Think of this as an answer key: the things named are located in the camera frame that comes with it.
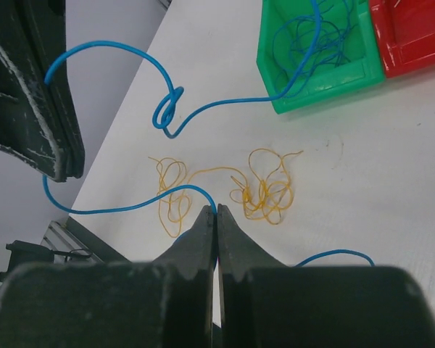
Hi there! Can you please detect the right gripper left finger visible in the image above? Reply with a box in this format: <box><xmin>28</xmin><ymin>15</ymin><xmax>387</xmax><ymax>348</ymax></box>
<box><xmin>0</xmin><ymin>206</ymin><xmax>215</xmax><ymax>347</ymax></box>

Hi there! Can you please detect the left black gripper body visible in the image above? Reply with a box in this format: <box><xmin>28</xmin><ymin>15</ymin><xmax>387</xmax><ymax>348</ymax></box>
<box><xmin>0</xmin><ymin>1</ymin><xmax>65</xmax><ymax>94</ymax></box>

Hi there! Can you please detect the near green bin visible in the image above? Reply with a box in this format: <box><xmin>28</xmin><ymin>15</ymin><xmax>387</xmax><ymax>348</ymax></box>
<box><xmin>257</xmin><ymin>1</ymin><xmax>385</xmax><ymax>114</ymax></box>

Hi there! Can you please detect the red bin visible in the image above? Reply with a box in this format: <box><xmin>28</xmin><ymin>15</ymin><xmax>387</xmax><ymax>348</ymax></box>
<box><xmin>368</xmin><ymin>0</ymin><xmax>435</xmax><ymax>78</ymax></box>

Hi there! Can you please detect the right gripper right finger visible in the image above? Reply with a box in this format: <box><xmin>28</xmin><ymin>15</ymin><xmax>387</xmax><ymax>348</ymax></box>
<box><xmin>216</xmin><ymin>205</ymin><xmax>435</xmax><ymax>347</ymax></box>

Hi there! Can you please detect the coloured wire bundle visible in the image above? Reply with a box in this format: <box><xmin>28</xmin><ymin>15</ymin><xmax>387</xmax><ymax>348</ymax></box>
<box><xmin>147</xmin><ymin>147</ymin><xmax>305</xmax><ymax>239</ymax></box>

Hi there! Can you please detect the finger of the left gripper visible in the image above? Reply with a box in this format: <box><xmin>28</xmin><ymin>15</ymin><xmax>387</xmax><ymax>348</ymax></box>
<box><xmin>17</xmin><ymin>1</ymin><xmax>86</xmax><ymax>178</ymax></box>
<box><xmin>0</xmin><ymin>65</ymin><xmax>67</xmax><ymax>181</ymax></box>

